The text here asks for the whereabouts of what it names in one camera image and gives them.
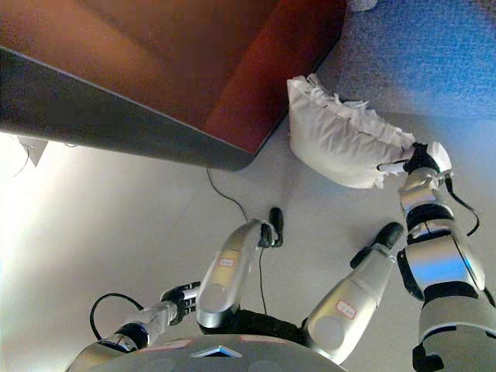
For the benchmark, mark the silver left robot leg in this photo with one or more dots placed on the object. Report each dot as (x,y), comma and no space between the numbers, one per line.
(224,279)

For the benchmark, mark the brown cabinet with dark edge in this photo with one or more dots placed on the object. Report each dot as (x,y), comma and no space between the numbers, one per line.
(135,77)

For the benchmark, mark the grey fabric armchair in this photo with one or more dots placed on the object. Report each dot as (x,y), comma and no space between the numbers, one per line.
(407,46)

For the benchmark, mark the white fringed pillow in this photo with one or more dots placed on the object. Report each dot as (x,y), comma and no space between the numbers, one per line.
(337,147)

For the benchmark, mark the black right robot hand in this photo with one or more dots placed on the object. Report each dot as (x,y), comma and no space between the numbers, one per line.
(422,159)

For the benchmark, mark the silver robot leg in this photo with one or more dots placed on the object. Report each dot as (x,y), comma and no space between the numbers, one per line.
(348,306)
(224,279)

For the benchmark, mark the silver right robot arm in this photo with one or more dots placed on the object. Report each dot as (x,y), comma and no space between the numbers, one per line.
(441,271)

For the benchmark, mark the grey robot torso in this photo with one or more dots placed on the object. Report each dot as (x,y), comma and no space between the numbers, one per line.
(232,360)

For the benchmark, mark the silver right robot leg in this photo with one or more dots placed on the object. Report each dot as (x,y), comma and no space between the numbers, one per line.
(348,306)

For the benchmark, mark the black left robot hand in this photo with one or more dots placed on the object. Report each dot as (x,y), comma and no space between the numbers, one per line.
(186,296)

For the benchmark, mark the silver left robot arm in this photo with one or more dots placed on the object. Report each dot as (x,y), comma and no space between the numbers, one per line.
(131,333)

